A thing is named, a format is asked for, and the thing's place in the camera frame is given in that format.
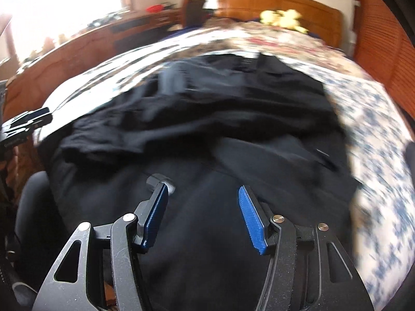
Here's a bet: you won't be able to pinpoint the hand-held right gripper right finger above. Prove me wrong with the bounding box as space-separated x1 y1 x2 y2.
238 185 373 311

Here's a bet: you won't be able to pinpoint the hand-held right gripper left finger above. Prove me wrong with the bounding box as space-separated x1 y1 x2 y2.
31 181 176 311

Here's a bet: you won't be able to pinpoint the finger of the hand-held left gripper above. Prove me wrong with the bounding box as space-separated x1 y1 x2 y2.
3 107 53 129
2 117 53 140

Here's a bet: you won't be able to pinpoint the black button coat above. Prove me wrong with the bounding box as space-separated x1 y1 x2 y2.
42 52 364 311

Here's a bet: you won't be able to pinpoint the wooden desk cabinet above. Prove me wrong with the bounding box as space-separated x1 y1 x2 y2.
5 6 184 114

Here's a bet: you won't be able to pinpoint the wood-framed window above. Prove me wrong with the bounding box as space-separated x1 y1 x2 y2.
0 0 133 68

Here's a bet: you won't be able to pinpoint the black gadgets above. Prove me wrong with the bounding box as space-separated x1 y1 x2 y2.
91 12 124 26

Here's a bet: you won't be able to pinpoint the blue floral blanket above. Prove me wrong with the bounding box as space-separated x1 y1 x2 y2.
19 27 415 311

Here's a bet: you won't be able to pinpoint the pink floral quilt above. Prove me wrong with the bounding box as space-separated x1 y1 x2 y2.
159 18 357 72

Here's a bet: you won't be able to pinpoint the wooden chair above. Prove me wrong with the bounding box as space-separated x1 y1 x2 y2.
181 0 208 30

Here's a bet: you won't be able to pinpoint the yellow plush toy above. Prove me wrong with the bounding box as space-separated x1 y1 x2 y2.
260 8 308 33

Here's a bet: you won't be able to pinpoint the wooden slatted wardrobe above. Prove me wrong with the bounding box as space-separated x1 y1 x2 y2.
352 0 415 117

